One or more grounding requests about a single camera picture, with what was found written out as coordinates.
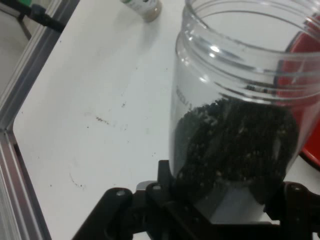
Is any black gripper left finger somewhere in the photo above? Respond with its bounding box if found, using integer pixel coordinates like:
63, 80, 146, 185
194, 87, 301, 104
72, 159, 217, 240

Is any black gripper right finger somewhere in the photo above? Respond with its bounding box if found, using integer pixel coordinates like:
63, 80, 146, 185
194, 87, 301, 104
262, 181, 320, 240

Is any clear plastic jar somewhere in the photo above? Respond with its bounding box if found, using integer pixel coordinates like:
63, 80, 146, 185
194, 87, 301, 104
169, 0, 320, 222

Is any red bowl with black rim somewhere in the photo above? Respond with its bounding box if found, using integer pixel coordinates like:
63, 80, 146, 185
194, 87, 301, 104
274, 13, 320, 173

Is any small spice bottle green cap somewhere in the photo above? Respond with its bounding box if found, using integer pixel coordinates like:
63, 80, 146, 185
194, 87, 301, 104
119, 0, 163, 23

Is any black tripod stand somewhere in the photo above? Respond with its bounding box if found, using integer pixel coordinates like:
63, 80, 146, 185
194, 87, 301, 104
17, 3, 65, 33

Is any aluminium frame rail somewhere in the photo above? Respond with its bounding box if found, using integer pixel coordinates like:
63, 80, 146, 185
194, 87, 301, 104
0, 0, 81, 133
0, 129, 52, 240

